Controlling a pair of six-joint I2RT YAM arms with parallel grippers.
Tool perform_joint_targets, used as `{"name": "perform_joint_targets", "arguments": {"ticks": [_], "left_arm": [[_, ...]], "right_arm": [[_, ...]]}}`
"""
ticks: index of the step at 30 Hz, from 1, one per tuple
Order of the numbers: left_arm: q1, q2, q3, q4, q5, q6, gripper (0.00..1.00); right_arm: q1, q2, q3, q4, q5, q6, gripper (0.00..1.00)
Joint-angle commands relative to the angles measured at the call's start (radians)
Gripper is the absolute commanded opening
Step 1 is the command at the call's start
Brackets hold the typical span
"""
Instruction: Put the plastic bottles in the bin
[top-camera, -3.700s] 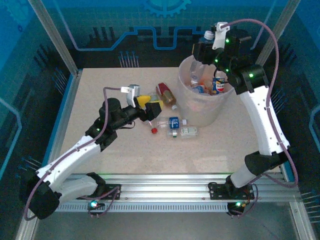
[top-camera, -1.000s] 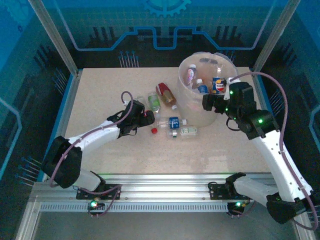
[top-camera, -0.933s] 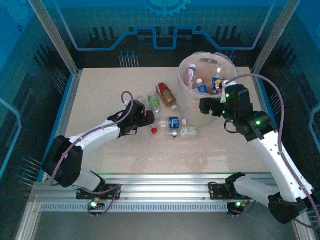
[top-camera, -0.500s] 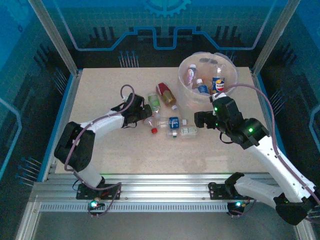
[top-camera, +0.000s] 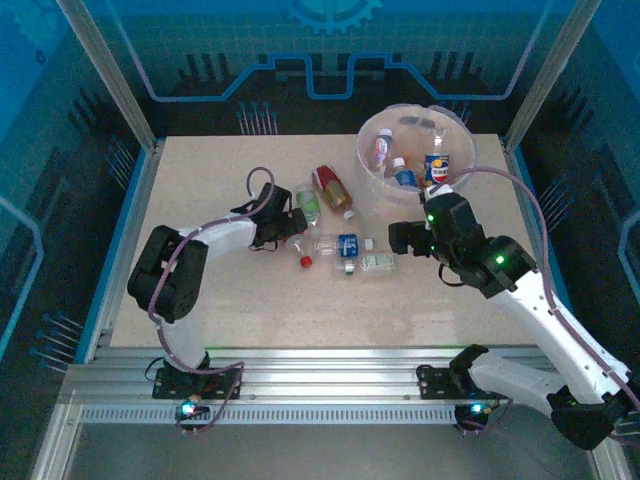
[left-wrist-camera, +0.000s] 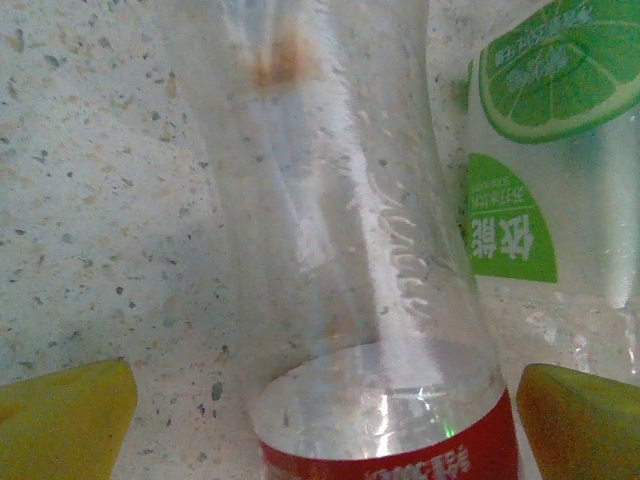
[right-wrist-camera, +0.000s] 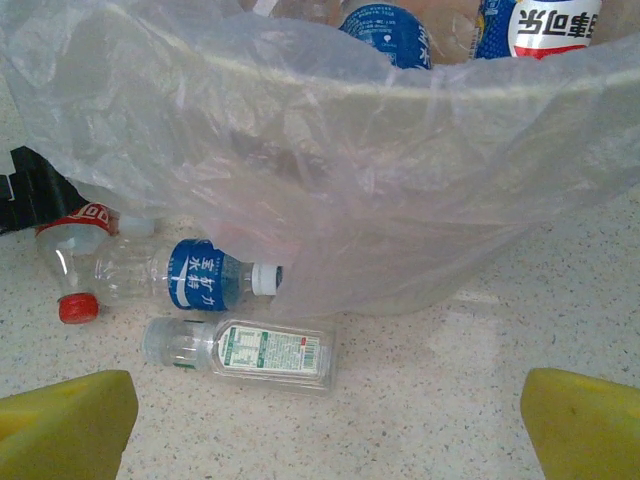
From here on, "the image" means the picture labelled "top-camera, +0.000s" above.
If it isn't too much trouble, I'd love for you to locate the green label plastic bottle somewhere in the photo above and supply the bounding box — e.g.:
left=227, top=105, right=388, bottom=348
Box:
left=294, top=183, right=322, bottom=236

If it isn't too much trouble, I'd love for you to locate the green white label bottle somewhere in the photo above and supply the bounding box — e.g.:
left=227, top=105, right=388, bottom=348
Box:
left=333, top=252, right=400, bottom=277

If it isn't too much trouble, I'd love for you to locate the amber tea bottle red label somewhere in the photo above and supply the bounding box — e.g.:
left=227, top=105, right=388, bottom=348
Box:
left=310, top=164, right=357, bottom=222

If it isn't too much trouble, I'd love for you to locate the small blue label bottle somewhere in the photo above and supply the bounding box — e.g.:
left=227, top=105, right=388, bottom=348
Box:
left=391, top=157, right=420, bottom=191

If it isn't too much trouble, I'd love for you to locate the blue label bottle white cap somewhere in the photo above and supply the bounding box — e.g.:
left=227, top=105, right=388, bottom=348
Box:
left=313, top=233, right=375, bottom=260

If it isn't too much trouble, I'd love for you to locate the arm base LED board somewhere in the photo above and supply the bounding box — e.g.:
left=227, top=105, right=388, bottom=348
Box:
left=174, top=399, right=211, bottom=422
left=453, top=399, right=494, bottom=424

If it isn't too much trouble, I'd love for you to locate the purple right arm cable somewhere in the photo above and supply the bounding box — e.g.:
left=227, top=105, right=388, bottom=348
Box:
left=432, top=168, right=640, bottom=435

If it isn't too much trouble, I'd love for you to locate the aluminium table side rail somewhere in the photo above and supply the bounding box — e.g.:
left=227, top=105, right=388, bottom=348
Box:
left=501, top=138, right=592, bottom=365
left=74, top=138, right=167, bottom=365

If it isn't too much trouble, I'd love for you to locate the aluminium front rail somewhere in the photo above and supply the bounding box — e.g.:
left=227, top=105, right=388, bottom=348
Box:
left=64, top=346, right=601, bottom=407

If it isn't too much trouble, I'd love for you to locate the aluminium frame post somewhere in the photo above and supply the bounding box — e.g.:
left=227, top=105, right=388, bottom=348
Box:
left=502, top=0, right=606, bottom=154
left=53, top=0, right=166, bottom=154

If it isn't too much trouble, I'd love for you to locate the white slotted cable duct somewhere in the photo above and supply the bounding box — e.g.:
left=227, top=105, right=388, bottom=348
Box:
left=79, top=403, right=501, bottom=426

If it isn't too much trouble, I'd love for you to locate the aluminium frame leg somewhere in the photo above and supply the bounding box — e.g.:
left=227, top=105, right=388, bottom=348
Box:
left=578, top=402, right=635, bottom=480
left=29, top=402, right=86, bottom=480

